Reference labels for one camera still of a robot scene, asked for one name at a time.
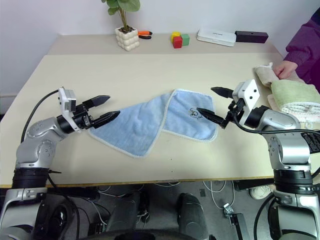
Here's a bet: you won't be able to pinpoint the green cube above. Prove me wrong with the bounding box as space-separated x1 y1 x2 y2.
180 33 191 47

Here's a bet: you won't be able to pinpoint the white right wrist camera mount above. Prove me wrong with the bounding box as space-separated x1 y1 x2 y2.
232 79 261 126

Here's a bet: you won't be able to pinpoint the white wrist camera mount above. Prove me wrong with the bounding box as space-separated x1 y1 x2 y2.
57 87 81 133
232 79 261 126

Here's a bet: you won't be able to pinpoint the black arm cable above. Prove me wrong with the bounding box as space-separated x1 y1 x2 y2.
233 119 320 137
20 89 61 142

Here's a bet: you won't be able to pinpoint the dark rounded shape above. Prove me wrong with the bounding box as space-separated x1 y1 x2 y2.
106 190 142 232
176 192 210 240

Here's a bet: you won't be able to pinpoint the glossy black rounded housing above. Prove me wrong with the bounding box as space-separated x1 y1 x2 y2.
34 199 76 240

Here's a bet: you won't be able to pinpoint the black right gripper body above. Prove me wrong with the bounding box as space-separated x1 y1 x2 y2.
225 98 248 124

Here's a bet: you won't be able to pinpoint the folded green towel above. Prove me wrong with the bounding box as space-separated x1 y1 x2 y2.
270 79 320 106

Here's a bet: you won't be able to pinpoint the long dark box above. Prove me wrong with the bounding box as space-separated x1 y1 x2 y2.
234 30 270 44

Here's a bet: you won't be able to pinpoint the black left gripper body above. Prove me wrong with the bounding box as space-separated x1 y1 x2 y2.
72 104 98 131

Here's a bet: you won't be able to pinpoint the folded white towel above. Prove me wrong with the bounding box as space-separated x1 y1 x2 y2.
267 93 320 124

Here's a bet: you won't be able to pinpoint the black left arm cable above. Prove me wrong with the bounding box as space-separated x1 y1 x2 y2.
20 89 61 142

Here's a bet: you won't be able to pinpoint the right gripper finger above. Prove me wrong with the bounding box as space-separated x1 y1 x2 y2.
210 86 235 99
196 107 229 129

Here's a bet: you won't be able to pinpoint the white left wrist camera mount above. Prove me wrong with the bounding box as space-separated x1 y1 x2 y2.
57 87 81 133

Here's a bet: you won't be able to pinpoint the red cube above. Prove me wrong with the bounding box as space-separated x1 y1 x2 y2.
172 36 183 50

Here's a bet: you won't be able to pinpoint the green plant in white pot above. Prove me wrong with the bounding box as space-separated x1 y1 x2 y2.
101 0 141 53

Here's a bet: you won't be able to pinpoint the person's bare hand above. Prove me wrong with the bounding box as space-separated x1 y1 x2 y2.
273 60 299 79

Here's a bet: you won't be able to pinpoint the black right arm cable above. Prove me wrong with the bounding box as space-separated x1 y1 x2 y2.
233 119 320 137

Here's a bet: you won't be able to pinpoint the orange and black pliers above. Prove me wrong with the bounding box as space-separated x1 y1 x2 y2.
137 30 154 41

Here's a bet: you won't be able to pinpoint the rolled beige towel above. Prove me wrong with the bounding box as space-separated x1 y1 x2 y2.
253 62 282 89

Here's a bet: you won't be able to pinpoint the flat white box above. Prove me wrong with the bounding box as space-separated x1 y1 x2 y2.
196 28 237 48

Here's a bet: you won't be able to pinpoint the black table foot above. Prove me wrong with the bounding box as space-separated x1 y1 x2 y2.
228 212 249 240

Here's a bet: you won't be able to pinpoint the white shoe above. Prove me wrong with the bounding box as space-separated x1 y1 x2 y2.
248 184 275 200

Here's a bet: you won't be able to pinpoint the light blue towel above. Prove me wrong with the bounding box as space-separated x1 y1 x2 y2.
87 88 218 160

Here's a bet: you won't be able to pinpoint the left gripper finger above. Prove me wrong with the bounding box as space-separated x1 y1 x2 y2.
93 111 122 128
81 94 111 110

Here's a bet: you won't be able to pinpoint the person's purple jacket sleeve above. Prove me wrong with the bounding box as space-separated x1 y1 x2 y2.
284 6 320 86

